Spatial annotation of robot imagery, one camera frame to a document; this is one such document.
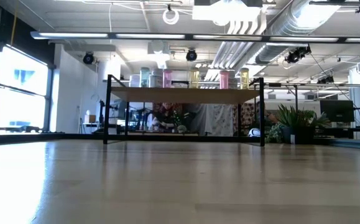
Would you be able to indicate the pink medicine bottle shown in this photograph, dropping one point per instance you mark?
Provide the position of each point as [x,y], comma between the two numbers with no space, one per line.
[167,79]
[224,80]

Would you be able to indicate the large white medicine bottle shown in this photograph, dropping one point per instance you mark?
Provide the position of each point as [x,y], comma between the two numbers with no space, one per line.
[156,79]

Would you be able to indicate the white bottle with blue label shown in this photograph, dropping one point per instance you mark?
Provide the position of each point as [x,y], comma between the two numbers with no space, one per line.
[134,81]

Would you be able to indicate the yellow medicine bottle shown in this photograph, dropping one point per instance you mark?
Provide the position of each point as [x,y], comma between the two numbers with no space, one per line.
[244,79]

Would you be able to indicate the person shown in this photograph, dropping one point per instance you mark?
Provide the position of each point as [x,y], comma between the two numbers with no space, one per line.
[166,118]

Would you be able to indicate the white hanging cloth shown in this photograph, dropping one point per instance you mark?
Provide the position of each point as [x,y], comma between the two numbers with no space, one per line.
[214,119]

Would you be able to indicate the black ceiling speaker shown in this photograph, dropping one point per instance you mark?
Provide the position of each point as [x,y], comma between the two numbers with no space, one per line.
[191,55]
[88,58]

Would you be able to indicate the cardboard box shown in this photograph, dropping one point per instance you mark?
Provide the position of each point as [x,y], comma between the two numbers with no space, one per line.
[90,119]

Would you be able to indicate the green potted plant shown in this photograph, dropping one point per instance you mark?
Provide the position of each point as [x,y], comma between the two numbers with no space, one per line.
[291,119]

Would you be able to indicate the long ceiling light bar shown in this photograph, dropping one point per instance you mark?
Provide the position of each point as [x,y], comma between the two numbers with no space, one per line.
[74,35]

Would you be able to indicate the black ceiling spotlight cluster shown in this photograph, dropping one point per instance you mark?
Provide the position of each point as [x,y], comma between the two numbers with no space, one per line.
[298,55]

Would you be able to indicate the black computer monitor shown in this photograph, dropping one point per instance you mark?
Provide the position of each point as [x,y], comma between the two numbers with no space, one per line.
[336,110]

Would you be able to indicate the large bright window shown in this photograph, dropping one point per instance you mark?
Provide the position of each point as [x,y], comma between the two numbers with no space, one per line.
[21,93]

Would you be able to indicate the wooden shelf black metal frame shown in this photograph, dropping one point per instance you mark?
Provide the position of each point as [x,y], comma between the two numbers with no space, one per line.
[182,95]

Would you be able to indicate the silver air duct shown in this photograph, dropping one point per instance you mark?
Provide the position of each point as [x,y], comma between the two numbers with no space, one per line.
[291,28]

